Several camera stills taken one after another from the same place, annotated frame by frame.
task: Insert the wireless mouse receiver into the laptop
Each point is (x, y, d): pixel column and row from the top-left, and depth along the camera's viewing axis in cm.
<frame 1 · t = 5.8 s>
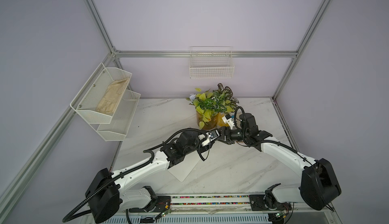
left hand: (208, 136, 77), fingers open
right hand: (214, 138, 78), fingers open
white laptop: (181, 170, 86), on the table
potted green plant: (208, 104, 85), point 26 cm above the table
beige glove in basket: (112, 95, 82), point 31 cm above the table

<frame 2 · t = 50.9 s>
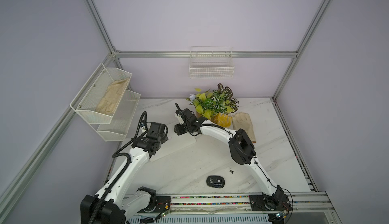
left hand: (154, 140, 81), fingers open
right hand: (179, 130, 96), fingers open
black wireless mouse: (215, 181, 80), point 3 cm above the table
small black usb receiver: (232, 171, 86), on the table
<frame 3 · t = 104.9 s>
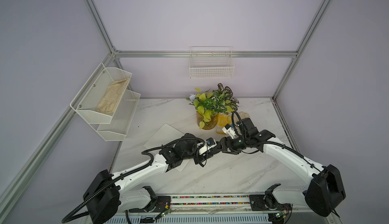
left hand: (207, 150, 78), fingers open
right hand: (220, 151, 76), fingers open
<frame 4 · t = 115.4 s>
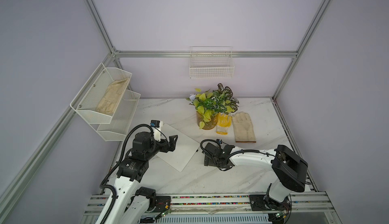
left hand: (168, 137, 74), fingers open
right hand: (214, 162, 87), fingers open
